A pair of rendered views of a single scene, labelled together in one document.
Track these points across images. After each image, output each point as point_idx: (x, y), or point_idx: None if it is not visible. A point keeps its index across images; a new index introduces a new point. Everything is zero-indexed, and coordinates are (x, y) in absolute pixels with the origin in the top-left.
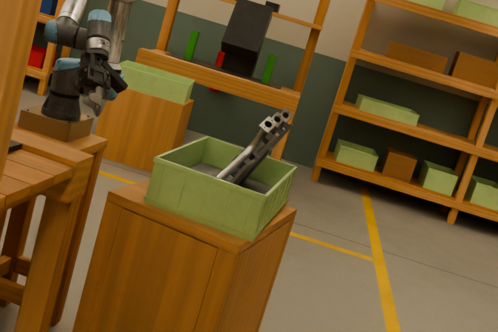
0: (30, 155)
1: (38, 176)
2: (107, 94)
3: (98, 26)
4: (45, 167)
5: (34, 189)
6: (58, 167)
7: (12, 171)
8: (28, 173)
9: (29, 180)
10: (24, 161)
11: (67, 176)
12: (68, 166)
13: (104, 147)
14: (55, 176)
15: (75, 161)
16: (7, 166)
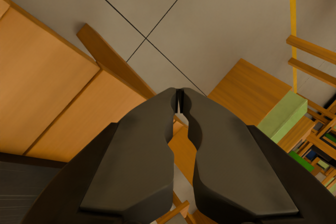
0: None
1: (113, 95)
2: (280, 155)
3: None
4: (58, 82)
5: (141, 93)
6: (41, 53)
7: (104, 126)
8: (103, 108)
9: (134, 105)
10: (31, 118)
11: (42, 24)
12: (8, 22)
13: None
14: (99, 67)
15: (6, 10)
16: (82, 135)
